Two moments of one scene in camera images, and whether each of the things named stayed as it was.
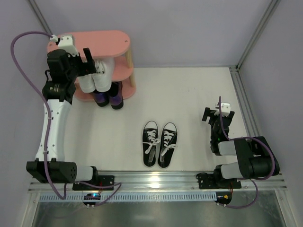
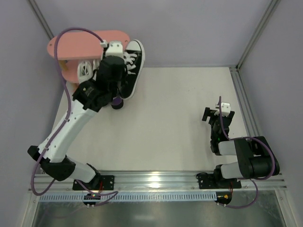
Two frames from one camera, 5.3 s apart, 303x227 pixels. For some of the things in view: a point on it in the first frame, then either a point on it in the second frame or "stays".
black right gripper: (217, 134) stays
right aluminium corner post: (273, 5) stays
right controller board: (224, 197) stays
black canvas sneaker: (167, 144) -> (133, 58)
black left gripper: (83, 65) -> (117, 101)
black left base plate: (99, 181) stays
